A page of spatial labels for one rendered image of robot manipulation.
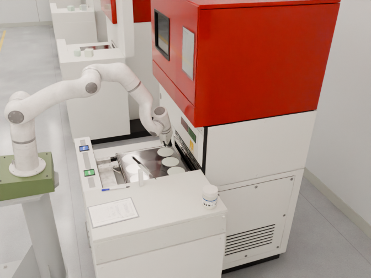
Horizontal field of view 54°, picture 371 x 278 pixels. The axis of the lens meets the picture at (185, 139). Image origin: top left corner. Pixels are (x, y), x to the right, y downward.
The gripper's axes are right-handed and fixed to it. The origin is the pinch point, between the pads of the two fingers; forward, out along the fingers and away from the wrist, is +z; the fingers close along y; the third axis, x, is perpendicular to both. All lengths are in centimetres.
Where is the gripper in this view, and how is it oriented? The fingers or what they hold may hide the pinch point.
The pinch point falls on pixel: (169, 143)
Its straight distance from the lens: 226.9
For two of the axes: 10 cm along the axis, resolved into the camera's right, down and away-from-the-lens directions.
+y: -3.3, 7.9, -5.2
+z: 1.3, 5.9, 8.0
